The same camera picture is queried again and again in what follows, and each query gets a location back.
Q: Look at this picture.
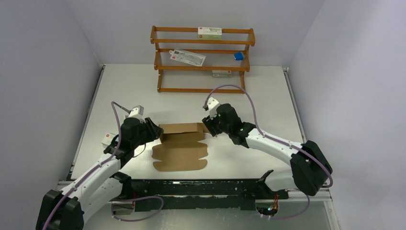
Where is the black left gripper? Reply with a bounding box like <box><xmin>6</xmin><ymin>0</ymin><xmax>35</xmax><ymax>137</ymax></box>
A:
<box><xmin>131</xmin><ymin>116</ymin><xmax>163</xmax><ymax>148</ymax></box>

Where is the brown cardboard box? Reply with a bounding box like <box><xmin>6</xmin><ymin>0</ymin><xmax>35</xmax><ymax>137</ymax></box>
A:
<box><xmin>152</xmin><ymin>123</ymin><xmax>209</xmax><ymax>172</ymax></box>

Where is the orange wooden shelf rack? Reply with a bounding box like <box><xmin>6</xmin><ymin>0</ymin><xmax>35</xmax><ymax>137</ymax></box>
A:
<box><xmin>150</xmin><ymin>25</ymin><xmax>256</xmax><ymax>93</ymax></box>

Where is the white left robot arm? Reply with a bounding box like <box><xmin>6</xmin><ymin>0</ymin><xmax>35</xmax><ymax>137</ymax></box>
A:
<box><xmin>35</xmin><ymin>117</ymin><xmax>164</xmax><ymax>230</ymax></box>

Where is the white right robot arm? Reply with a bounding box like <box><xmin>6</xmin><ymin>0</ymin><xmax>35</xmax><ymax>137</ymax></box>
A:
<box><xmin>202</xmin><ymin>98</ymin><xmax>333</xmax><ymax>198</ymax></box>

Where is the small box lower shelf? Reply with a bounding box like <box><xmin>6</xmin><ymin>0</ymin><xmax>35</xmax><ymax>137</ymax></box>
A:
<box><xmin>212</xmin><ymin>70</ymin><xmax>232</xmax><ymax>78</ymax></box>

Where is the green white box top shelf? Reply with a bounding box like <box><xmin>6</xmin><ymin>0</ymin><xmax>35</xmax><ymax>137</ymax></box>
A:
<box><xmin>198</xmin><ymin>27</ymin><xmax>222</xmax><ymax>40</ymax></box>

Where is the small blue object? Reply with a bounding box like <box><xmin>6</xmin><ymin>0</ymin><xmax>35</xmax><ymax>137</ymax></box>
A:
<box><xmin>234</xmin><ymin>52</ymin><xmax>245</xmax><ymax>61</ymax></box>

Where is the white flat package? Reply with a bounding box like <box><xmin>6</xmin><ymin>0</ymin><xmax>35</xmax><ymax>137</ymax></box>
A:
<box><xmin>169</xmin><ymin>49</ymin><xmax>206</xmax><ymax>67</ymax></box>

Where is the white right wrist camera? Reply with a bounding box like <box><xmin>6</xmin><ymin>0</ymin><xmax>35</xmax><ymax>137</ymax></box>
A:
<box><xmin>203</xmin><ymin>97</ymin><xmax>221</xmax><ymax>113</ymax></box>

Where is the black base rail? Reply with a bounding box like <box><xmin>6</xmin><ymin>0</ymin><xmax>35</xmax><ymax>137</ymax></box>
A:
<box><xmin>113</xmin><ymin>178</ymin><xmax>288</xmax><ymax>212</ymax></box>

